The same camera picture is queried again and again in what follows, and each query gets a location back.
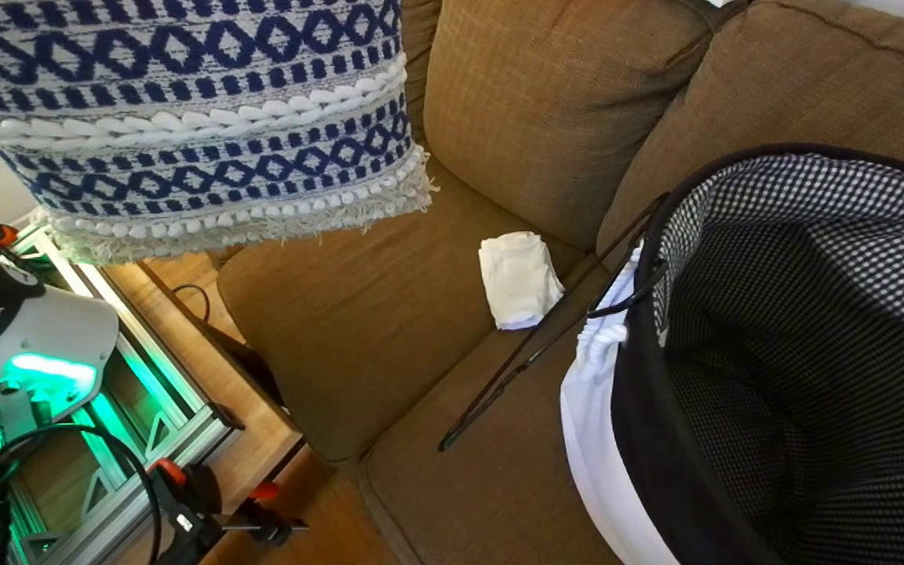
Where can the white and blue throw pillow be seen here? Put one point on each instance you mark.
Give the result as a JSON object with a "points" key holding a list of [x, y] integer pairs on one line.
{"points": [[189, 103]]}

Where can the brown fabric couch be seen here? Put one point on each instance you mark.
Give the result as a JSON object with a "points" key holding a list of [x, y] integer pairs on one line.
{"points": [[536, 103]]}

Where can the white folded cloth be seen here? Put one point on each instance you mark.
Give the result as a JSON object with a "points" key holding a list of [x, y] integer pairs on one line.
{"points": [[518, 276]]}

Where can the black orange clamp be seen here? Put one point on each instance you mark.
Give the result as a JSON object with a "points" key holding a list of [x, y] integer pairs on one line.
{"points": [[179, 486], [264, 505]]}

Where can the white laundry hamper black frame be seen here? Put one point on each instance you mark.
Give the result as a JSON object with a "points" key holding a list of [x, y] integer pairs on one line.
{"points": [[787, 364]]}

